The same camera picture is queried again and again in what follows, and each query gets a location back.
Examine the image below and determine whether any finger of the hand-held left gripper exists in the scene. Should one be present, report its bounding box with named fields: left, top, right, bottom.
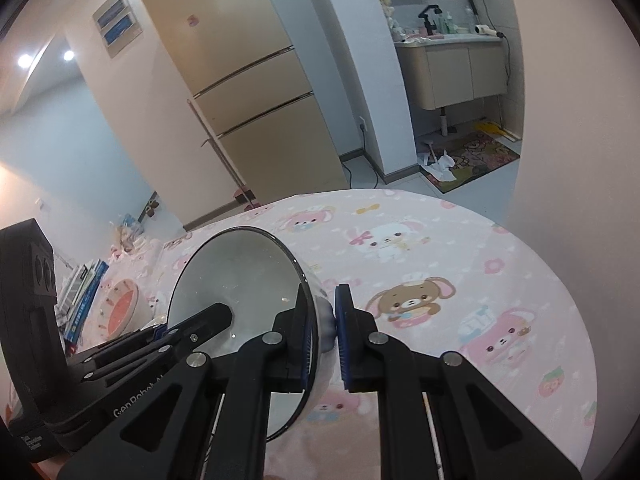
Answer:
left=70, top=302, right=234, bottom=378
left=75, top=323, right=168, bottom=361

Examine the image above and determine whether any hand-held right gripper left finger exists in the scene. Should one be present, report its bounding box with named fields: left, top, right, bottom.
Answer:
left=57, top=282, right=321, bottom=480

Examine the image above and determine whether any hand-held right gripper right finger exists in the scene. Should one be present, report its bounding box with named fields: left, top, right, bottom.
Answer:
left=334, top=282, right=583, bottom=480

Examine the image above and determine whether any white ribbed bowl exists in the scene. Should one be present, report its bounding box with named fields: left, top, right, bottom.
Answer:
left=165, top=226, right=337, bottom=443

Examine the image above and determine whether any pink bowl with carrot print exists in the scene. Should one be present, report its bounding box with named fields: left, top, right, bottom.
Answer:
left=98, top=277, right=151, bottom=348

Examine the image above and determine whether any white flat box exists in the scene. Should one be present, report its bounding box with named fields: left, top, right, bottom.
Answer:
left=56, top=262, right=93, bottom=311

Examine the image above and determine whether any pink cartoon tablecloth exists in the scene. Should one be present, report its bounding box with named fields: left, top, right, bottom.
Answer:
left=0, top=187, right=598, bottom=480

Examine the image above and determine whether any white crumpled paper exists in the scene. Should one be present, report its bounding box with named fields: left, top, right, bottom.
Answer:
left=419, top=142, right=457, bottom=183

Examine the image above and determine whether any beige refrigerator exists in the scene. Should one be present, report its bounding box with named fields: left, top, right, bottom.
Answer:
left=132, top=0, right=348, bottom=206

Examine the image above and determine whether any patterned floor mat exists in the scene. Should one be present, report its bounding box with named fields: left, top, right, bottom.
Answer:
left=419, top=132, right=521, bottom=193

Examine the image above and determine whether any yellow flat mop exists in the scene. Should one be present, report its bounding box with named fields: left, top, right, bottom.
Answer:
left=472, top=117, right=521, bottom=143

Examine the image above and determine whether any beige vanity cabinet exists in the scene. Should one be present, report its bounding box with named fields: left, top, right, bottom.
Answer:
left=394, top=35, right=510, bottom=111

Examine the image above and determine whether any white plush toy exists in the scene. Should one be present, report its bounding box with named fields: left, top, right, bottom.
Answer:
left=376, top=0, right=401, bottom=33

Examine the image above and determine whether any black faucet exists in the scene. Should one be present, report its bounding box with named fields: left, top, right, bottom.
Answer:
left=417, top=4, right=443, bottom=37

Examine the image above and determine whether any grey wall panel box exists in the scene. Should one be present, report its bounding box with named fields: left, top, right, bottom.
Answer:
left=92, top=0, right=144, bottom=58

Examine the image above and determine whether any black hair dryer cable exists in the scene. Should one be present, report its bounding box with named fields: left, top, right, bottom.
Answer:
left=487, top=0, right=513, bottom=86

